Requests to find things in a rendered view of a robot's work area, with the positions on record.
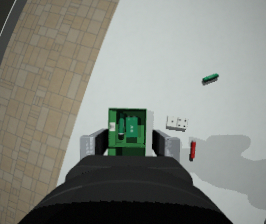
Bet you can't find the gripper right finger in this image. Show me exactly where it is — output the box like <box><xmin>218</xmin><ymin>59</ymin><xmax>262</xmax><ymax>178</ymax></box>
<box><xmin>152</xmin><ymin>130</ymin><xmax>180</xmax><ymax>162</ymax></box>

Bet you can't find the white domino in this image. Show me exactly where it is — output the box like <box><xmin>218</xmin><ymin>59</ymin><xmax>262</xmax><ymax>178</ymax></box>
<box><xmin>166</xmin><ymin>116</ymin><xmax>188</xmax><ymax>129</ymax></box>

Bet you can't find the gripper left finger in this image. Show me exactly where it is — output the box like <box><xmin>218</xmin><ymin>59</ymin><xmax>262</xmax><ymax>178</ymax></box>
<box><xmin>80</xmin><ymin>129</ymin><xmax>109</xmax><ymax>160</ymax></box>

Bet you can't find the green bin rack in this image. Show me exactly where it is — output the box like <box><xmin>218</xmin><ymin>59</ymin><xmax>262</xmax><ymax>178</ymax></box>
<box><xmin>108</xmin><ymin>108</ymin><xmax>147</xmax><ymax>156</ymax></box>

